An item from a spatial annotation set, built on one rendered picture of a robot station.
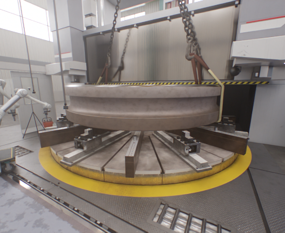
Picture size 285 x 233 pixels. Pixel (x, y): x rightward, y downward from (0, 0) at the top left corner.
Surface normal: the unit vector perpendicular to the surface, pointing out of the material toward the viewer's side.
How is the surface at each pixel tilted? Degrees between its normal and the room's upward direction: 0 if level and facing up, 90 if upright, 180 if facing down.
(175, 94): 90
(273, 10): 90
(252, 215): 0
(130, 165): 90
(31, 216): 0
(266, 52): 90
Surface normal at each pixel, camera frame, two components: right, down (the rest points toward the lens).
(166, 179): 0.13, 0.21
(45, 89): 0.88, 0.10
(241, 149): -0.76, 0.14
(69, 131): 0.65, 0.16
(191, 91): 0.38, 0.19
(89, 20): -0.47, 0.18
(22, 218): 0.00, -0.98
